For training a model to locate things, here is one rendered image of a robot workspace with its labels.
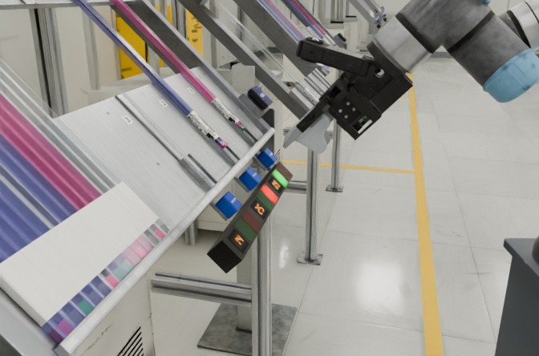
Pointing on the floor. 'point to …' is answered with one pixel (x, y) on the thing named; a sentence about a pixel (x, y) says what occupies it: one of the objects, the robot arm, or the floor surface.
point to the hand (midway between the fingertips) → (286, 138)
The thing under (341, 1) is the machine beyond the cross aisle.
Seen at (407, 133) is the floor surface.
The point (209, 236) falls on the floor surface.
